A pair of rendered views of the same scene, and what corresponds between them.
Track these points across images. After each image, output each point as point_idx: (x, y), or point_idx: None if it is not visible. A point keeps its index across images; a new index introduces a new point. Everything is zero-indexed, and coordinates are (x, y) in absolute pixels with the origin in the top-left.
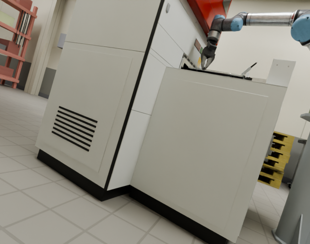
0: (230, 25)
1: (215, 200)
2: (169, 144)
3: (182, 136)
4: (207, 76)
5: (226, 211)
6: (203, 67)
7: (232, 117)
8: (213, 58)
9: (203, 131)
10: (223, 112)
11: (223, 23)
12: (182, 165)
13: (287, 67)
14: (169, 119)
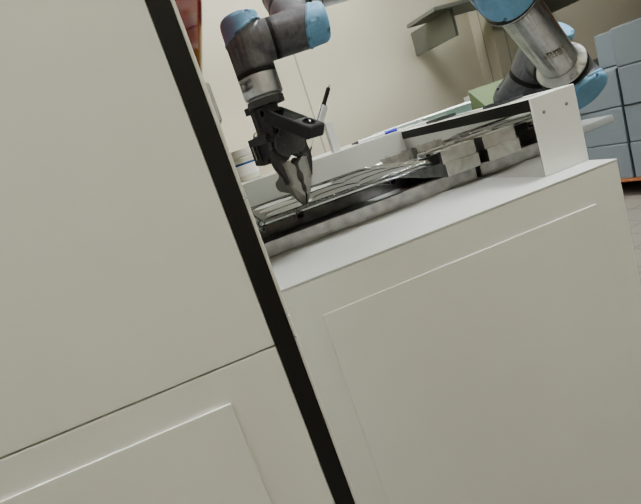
0: (306, 37)
1: (618, 483)
2: (448, 482)
3: (467, 435)
4: (430, 241)
5: None
6: (305, 196)
7: (553, 301)
8: (307, 154)
9: (512, 381)
10: (528, 303)
11: (279, 36)
12: (512, 492)
13: (565, 107)
14: (404, 428)
